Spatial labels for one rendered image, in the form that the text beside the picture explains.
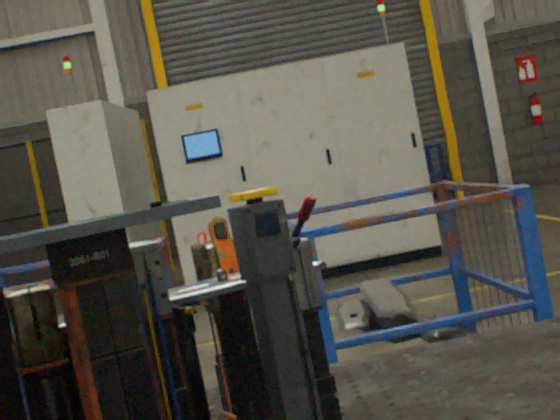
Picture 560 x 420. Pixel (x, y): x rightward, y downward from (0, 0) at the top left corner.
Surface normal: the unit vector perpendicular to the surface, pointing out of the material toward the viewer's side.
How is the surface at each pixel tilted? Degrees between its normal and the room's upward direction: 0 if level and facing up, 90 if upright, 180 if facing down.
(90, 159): 90
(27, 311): 90
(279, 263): 90
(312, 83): 90
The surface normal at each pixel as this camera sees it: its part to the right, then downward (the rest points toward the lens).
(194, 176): 0.07, 0.04
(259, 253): 0.38, -0.03
